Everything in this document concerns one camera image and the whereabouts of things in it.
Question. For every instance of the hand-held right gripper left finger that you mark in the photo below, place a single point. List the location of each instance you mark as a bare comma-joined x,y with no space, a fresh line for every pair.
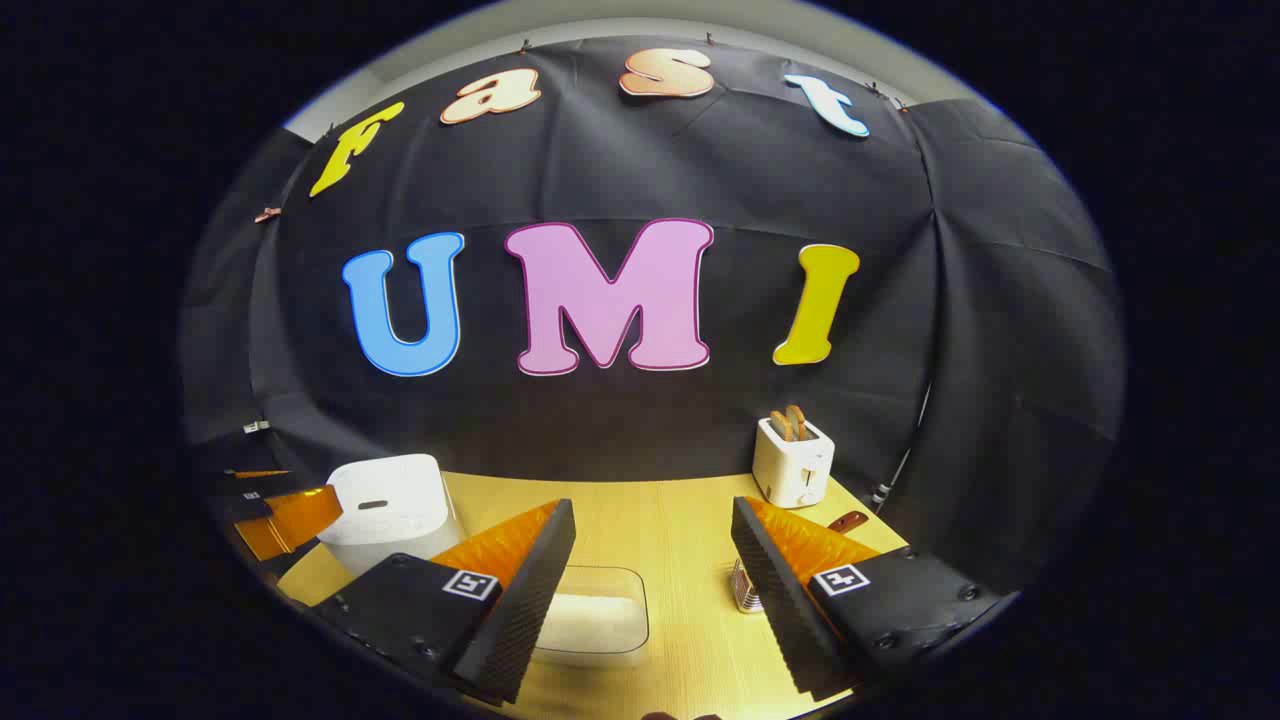
520,610

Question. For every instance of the black backdrop cloth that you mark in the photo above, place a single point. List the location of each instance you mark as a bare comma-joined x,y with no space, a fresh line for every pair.
650,420

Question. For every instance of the brown wooden spoon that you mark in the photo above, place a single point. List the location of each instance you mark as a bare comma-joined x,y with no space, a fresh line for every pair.
848,521

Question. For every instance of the brown toast slice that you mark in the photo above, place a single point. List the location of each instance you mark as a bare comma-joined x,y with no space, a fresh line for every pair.
780,426
797,420

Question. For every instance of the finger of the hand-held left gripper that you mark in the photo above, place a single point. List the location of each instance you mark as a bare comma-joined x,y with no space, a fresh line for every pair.
290,520
250,474

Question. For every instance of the clear plastic rice container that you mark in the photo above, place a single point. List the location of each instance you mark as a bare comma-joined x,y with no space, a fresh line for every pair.
600,625

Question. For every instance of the white rice cooker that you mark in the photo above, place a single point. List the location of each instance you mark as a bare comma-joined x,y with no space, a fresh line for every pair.
390,510

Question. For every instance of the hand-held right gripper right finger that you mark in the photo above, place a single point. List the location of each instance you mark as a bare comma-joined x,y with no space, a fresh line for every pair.
785,610

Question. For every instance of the white toaster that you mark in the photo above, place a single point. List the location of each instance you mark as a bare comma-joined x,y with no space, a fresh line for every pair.
790,465

